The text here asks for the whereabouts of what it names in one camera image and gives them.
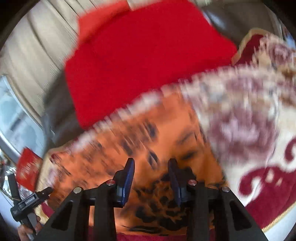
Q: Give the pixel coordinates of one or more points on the floral plush sofa cover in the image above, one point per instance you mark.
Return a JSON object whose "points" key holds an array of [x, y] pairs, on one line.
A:
{"points": [[246, 114]]}

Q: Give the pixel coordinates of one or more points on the red gift box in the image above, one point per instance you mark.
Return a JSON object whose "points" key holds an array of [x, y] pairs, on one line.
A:
{"points": [[28, 169]]}

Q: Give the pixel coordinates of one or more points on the orange black floral garment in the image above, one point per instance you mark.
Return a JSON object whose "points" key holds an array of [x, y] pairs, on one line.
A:
{"points": [[170, 129]]}

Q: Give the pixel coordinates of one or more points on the beige dotted curtain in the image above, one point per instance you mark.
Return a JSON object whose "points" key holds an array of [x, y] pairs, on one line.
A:
{"points": [[36, 49]]}

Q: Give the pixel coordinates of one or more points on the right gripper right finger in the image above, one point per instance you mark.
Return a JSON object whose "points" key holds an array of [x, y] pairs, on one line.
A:
{"points": [[206, 205]]}

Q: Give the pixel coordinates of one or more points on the person's left hand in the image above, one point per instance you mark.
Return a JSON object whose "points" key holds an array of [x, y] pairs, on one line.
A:
{"points": [[24, 231]]}

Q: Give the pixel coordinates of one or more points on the red knit blanket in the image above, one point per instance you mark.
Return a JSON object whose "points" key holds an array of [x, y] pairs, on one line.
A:
{"points": [[124, 52]]}

